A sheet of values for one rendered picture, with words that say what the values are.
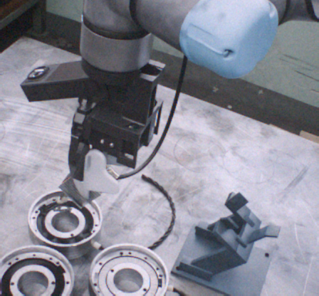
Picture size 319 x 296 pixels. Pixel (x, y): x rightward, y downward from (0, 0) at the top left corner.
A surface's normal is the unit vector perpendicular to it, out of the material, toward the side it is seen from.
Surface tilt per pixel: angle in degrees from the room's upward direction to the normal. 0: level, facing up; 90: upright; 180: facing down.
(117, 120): 0
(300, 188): 0
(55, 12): 90
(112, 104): 90
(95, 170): 86
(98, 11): 90
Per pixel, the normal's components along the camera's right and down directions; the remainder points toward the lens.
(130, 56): 0.41, 0.64
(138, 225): 0.14, -0.75
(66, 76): -0.33, -0.79
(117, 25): -0.05, 0.65
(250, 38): 0.72, 0.53
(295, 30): -0.39, 0.57
